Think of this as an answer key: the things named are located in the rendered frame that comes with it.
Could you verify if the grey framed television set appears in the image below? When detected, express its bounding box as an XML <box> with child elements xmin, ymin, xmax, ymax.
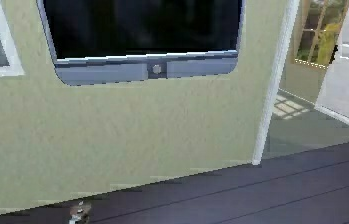
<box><xmin>36</xmin><ymin>0</ymin><xmax>246</xmax><ymax>87</ymax></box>

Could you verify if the white room door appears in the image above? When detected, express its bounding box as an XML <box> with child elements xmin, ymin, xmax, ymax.
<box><xmin>314</xmin><ymin>0</ymin><xmax>349</xmax><ymax>134</ymax></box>

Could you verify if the wooden framed window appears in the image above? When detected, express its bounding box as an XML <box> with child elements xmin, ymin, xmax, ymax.
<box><xmin>293</xmin><ymin>0</ymin><xmax>349</xmax><ymax>70</ymax></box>

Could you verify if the black door handle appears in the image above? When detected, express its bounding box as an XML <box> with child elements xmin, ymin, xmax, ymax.
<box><xmin>328</xmin><ymin>44</ymin><xmax>340</xmax><ymax>65</ymax></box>

